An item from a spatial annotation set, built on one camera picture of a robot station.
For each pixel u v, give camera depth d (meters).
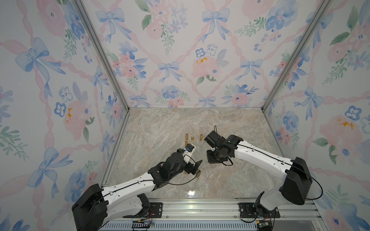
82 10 0.70
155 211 0.74
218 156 0.67
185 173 0.70
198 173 0.86
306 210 0.78
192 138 1.01
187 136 1.00
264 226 0.72
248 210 0.73
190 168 0.68
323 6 0.69
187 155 0.65
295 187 0.41
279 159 0.46
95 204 0.41
